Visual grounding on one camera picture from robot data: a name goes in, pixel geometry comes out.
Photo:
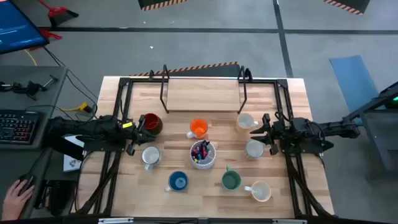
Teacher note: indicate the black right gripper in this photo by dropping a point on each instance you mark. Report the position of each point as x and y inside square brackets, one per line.
[273, 135]

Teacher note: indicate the white textured pen holder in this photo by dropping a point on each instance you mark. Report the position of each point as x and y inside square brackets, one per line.
[202, 165]

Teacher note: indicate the black backlit keyboard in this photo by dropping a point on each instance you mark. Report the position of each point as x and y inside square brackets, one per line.
[18, 127]

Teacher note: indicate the computer monitor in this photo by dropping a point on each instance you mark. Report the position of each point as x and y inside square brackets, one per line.
[18, 28]

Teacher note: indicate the grey desk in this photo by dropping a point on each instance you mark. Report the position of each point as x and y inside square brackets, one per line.
[53, 102]

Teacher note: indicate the plain white mug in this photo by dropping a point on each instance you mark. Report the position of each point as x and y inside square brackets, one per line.
[245, 121]

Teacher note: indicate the multicolour patterned white mug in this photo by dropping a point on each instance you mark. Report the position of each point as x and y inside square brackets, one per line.
[255, 149]

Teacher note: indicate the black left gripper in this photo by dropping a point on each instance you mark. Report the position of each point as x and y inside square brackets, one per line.
[133, 135]

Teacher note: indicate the blue floor mat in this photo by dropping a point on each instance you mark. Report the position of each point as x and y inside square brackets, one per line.
[354, 81]

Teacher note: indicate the red plastic stand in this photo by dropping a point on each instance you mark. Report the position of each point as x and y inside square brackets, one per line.
[46, 32]

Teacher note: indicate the black computer mouse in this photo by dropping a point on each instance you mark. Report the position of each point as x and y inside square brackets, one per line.
[27, 178]

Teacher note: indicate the white mug blue pattern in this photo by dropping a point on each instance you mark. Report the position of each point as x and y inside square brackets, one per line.
[151, 155]

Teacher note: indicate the black angled bar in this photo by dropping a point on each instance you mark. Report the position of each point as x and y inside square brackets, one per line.
[66, 150]

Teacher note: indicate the pink marker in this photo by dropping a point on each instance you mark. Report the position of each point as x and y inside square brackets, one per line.
[204, 152]

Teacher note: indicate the cream mug orange pattern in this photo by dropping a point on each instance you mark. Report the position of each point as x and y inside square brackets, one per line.
[261, 191]

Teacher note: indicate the person's hand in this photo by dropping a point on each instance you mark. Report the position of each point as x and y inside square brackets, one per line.
[14, 202]

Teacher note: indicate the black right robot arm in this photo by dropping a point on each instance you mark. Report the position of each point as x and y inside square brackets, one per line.
[311, 129]

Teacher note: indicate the black clamp tool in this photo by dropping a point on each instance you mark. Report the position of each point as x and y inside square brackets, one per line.
[29, 88]

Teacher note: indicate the blue marker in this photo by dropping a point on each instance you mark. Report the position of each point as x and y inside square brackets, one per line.
[199, 156]

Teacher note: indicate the black equipment box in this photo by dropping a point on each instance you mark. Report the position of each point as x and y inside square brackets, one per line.
[57, 196]

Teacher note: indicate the dark red mug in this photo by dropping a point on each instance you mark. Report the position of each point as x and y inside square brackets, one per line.
[152, 124]

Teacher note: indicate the black pen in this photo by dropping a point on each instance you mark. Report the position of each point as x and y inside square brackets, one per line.
[205, 144]

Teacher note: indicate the dark grey metal cart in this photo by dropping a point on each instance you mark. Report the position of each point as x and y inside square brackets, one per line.
[379, 137]

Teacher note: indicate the black metal table frame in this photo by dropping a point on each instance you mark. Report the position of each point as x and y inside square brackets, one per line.
[123, 81]

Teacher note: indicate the black hazard striped ramp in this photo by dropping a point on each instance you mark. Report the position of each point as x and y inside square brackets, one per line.
[351, 3]
[155, 3]
[202, 71]

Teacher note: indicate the yellow plug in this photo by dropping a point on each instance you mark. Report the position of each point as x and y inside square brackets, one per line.
[84, 107]

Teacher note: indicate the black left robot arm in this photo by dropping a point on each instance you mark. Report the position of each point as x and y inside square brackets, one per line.
[102, 126]

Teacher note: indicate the white printed box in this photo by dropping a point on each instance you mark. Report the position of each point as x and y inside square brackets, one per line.
[73, 161]

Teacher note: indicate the green mug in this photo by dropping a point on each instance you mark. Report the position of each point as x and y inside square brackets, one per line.
[231, 181]

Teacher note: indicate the black front beam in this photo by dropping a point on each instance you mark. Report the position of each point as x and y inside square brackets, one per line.
[62, 221]

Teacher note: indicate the silver metal bracket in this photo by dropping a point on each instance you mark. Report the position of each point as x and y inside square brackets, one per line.
[289, 221]
[115, 221]

